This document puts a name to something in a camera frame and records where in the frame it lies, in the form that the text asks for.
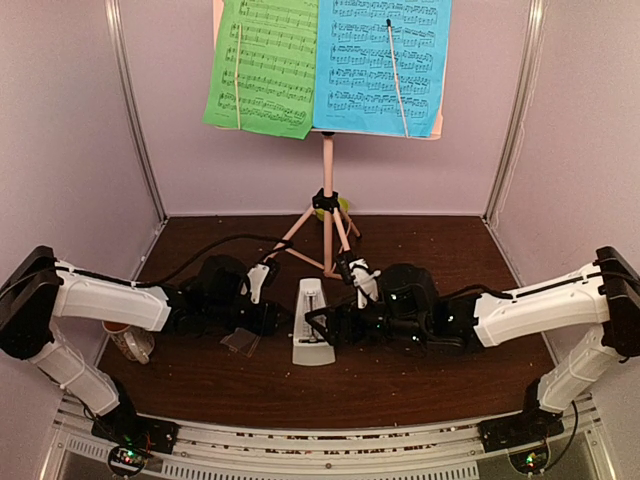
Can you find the green sheet music paper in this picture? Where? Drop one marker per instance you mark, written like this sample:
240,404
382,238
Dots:
263,74

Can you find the white metronome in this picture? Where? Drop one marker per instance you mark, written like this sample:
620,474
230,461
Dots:
310,349

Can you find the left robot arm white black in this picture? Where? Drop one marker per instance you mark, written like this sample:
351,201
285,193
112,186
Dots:
224,293

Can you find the clear metronome front cover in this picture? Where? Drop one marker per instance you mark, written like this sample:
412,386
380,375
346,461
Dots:
241,341

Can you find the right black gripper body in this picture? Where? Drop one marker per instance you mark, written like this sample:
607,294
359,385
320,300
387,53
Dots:
357,332

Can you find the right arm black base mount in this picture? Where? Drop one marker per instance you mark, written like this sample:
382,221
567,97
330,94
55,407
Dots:
532,424

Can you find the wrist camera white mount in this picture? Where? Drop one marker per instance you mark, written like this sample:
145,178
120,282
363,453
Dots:
258,277
356,272

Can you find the white patterned mug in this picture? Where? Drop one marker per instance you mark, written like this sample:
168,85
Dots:
135,343

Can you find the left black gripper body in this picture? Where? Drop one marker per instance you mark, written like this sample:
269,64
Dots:
261,325

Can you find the left aluminium corner post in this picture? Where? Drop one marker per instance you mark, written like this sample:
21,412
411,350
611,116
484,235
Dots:
118,41

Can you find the blue sheet music paper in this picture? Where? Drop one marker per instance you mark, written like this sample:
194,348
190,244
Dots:
380,66

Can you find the aluminium corner post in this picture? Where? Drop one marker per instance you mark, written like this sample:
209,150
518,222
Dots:
515,129
118,41

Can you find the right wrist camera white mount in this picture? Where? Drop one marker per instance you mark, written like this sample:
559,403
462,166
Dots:
356,272

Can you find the pink folding music stand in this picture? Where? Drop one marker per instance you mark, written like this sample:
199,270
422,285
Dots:
336,221

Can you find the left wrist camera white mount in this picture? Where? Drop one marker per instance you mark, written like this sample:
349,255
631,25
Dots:
258,277

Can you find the front aluminium rail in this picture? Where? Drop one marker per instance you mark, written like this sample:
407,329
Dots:
447,450

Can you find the right aluminium corner post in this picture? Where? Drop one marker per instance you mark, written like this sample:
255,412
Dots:
515,129

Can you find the yellow-green plastic bowl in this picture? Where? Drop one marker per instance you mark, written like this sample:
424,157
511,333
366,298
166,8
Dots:
344,207

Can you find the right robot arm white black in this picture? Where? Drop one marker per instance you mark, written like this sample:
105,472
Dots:
402,301

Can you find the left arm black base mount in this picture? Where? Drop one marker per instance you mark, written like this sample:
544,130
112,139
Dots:
124,426

